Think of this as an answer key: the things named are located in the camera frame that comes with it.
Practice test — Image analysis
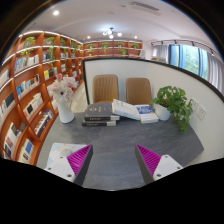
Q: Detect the white wall socket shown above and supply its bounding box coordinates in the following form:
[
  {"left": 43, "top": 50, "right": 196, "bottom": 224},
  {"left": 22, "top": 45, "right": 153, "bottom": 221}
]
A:
[
  {"left": 189, "top": 98, "right": 200, "bottom": 113},
  {"left": 195, "top": 104, "right": 208, "bottom": 121}
]

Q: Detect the green plant in white pot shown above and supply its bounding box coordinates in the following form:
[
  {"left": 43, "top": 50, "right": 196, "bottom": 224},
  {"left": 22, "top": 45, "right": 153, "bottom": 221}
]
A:
[{"left": 150, "top": 85, "right": 194, "bottom": 133}]

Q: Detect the thick white book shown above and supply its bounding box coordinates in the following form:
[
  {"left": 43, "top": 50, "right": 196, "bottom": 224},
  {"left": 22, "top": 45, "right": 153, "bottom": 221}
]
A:
[{"left": 111, "top": 98, "right": 142, "bottom": 121}]

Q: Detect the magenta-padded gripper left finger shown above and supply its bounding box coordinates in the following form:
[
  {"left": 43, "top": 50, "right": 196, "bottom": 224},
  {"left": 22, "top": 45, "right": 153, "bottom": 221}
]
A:
[{"left": 43, "top": 144, "right": 94, "bottom": 187}]

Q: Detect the pastel printed mouse pad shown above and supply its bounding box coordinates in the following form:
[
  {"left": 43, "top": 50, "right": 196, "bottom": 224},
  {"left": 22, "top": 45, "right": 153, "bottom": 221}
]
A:
[{"left": 45, "top": 142, "right": 89, "bottom": 168}]

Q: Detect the blue and white book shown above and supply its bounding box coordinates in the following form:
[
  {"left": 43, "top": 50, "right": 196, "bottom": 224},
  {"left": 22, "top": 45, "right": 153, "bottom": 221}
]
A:
[{"left": 134, "top": 104, "right": 160, "bottom": 125}]

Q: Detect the window with curtains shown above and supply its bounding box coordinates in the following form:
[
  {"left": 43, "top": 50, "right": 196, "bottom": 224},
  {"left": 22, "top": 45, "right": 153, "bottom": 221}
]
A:
[{"left": 151, "top": 42, "right": 224, "bottom": 91}]

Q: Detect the tan upholstered chair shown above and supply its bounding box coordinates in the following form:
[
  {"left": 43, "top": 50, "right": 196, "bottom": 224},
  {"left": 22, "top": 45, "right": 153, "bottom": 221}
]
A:
[
  {"left": 92, "top": 73, "right": 120, "bottom": 105},
  {"left": 125, "top": 77, "right": 153, "bottom": 107}
]

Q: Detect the orange wooden bookshelf unit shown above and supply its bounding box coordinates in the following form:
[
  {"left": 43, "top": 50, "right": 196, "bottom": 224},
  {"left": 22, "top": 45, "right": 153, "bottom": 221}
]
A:
[{"left": 0, "top": 29, "right": 144, "bottom": 166}]

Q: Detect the ceiling lamp with round bulbs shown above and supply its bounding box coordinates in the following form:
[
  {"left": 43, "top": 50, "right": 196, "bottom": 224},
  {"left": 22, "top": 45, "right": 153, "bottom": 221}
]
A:
[{"left": 101, "top": 27, "right": 124, "bottom": 40}]

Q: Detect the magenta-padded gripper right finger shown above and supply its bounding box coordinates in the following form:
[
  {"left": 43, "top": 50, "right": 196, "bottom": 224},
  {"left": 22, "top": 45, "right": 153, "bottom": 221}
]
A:
[{"left": 134, "top": 144, "right": 184, "bottom": 185}]

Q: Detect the white vase with pink flowers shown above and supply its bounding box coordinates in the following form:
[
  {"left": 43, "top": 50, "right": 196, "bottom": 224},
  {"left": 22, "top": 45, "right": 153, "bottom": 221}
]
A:
[{"left": 49, "top": 73, "right": 80, "bottom": 125}]

